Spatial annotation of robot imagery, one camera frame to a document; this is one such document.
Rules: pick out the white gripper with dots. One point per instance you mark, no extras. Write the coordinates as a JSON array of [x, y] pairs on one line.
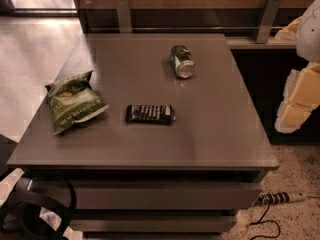
[[310, 34]]

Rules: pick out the green soda can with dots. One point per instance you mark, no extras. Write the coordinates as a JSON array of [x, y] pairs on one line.
[[181, 61]]

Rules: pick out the black candy bar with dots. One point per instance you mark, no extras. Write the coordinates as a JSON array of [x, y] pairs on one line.
[[150, 114]]

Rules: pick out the grey drawer cabinet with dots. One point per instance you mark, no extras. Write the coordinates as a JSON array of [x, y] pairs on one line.
[[184, 181]]

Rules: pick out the green chip bag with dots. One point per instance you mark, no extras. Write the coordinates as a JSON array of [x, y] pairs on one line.
[[73, 101]]

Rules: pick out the black chair base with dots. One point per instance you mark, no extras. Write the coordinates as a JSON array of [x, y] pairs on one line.
[[20, 213]]

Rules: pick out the right metal bracket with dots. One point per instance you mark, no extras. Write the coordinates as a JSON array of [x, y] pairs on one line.
[[267, 18]]

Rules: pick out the metal bracket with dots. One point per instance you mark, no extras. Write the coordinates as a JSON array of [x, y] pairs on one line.
[[267, 18], [124, 16]]

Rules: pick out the left metal bracket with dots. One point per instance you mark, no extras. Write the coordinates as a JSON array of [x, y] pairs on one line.
[[124, 16]]

